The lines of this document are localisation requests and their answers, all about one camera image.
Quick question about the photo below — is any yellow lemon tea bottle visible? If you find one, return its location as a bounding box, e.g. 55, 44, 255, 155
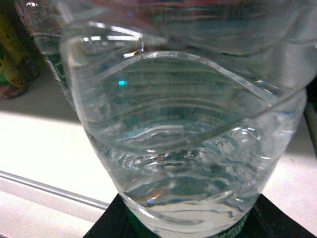
0, 9, 39, 99

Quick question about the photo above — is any clear water bottle green label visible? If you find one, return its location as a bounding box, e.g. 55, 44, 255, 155
51, 0, 317, 238

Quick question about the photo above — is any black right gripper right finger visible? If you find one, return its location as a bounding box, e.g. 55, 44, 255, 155
237, 192, 317, 238

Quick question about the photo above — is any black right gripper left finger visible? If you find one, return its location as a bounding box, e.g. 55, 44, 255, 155
83, 192, 139, 238

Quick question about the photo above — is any water bottle leftmost back row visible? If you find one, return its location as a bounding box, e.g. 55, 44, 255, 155
14, 0, 75, 108

